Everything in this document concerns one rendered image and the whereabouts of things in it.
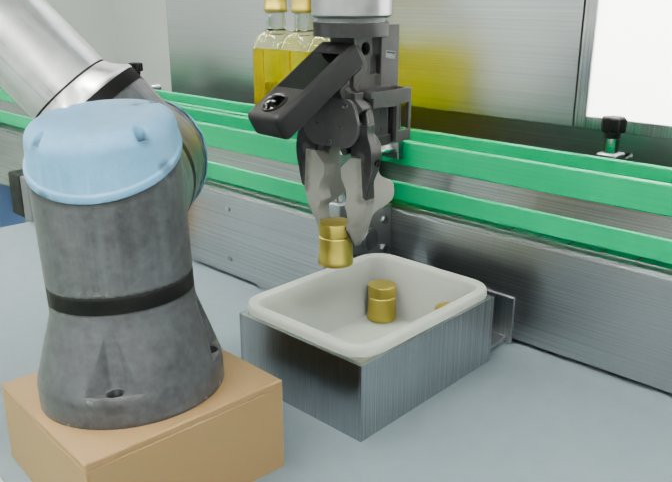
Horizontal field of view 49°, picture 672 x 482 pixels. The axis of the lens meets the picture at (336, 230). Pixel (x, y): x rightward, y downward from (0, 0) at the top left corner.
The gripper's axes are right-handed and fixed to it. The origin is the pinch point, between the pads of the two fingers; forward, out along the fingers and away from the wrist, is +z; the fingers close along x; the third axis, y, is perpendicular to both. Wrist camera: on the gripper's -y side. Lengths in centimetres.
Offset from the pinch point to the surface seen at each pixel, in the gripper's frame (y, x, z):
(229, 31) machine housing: 42, 67, -16
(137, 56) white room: 341, 571, 34
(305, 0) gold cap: 26.3, 30.3, -21.6
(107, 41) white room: 331, 604, 21
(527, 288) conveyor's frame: 20.7, -10.6, 9.6
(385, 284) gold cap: 12.5, 3.5, 10.5
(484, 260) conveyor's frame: 20.7, -4.8, 7.7
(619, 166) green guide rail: 29.9, -15.9, -3.9
